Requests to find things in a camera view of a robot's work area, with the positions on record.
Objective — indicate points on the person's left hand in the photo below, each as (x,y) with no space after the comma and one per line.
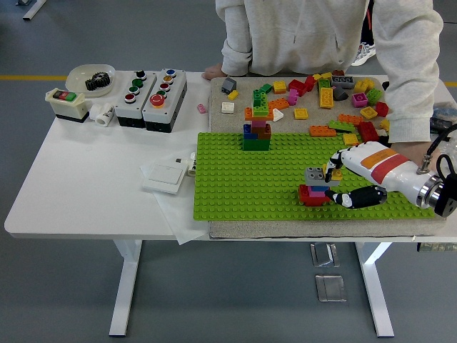
(410,150)

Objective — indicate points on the person's right hand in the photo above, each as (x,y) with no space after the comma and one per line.
(214,71)

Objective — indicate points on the robot right hand white shell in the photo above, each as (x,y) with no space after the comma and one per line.
(385,164)

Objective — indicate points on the yellow square toy brick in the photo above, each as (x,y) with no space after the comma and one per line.
(301,113)
(279,86)
(350,139)
(337,175)
(385,124)
(368,112)

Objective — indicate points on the green studded baseplate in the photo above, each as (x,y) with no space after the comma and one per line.
(250,186)

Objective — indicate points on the person's left forearm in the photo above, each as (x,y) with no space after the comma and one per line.
(410,107)

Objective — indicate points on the small yellow toy brick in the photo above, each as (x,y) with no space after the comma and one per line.
(232,95)

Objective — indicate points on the small white toy brick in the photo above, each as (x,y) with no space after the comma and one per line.
(382,133)

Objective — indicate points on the red long toy brick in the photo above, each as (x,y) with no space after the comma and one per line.
(367,131)

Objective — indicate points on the white square toy brick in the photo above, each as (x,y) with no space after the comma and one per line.
(227,107)

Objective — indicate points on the small pink toy brick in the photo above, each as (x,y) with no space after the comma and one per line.
(202,108)

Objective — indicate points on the red square toy brick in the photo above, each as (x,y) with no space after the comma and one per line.
(381,109)

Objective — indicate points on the orange flat toy brick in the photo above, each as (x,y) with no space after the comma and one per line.
(250,114)

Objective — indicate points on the orange long toy brick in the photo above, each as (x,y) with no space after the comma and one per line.
(279,103)
(351,119)
(322,131)

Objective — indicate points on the lime green long toy brick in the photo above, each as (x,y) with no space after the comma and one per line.
(342,126)

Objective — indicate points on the magenta toy brick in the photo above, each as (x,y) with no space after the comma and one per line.
(359,100)

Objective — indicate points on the blue flat toy brick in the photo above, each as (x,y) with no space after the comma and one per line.
(317,188)

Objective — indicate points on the light grey long toy brick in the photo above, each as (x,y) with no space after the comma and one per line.
(313,175)

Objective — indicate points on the white wedge toy brick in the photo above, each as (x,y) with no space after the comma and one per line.
(277,115)

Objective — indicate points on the brown toy brick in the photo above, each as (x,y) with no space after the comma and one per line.
(338,73)
(265,133)

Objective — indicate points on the red wide toy brick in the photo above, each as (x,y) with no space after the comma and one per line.
(310,201)

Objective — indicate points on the dark green toy brick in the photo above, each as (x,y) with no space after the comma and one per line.
(256,144)

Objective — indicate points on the dark grey slope toy brick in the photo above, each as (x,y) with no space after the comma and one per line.
(341,93)

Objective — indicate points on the yellow long toy brick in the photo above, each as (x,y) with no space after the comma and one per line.
(326,97)

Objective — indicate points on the dark grey long toy brick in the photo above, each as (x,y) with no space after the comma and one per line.
(342,81)

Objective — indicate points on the black electronic device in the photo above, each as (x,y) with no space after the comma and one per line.
(441,122)

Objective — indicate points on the grey-brown mat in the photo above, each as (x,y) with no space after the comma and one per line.
(221,121)

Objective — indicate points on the blue item in bag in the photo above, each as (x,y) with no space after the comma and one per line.
(444,110)

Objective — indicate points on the grey emergency stop control box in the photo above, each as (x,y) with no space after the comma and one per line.
(160,116)

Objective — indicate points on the person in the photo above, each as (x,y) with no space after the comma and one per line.
(285,35)

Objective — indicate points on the grey three-button control box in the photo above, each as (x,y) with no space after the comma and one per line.
(135,109)

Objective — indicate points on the small white printed pipe fitting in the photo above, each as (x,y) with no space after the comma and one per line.
(192,166)

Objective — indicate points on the person's shoe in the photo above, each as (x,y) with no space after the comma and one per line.
(364,53)

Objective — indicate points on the metal floor plate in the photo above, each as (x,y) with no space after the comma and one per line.
(330,287)
(325,255)

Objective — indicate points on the black metal gear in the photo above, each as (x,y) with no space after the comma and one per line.
(103,78)
(93,85)

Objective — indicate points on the white pipe tee fitting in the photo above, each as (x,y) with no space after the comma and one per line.
(103,114)

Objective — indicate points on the white table leg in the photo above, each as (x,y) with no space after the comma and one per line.
(378,296)
(126,286)

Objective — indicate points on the white plastic bowl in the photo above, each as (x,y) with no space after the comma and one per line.
(76,76)

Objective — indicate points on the white paper sheet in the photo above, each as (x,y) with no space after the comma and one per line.
(178,218)

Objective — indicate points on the white wall switch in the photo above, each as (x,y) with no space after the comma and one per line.
(164,175)

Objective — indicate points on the red green rocker switch box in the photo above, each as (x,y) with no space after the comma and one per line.
(68,107)

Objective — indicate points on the white frame foot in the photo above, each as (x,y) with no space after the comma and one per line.
(34,9)

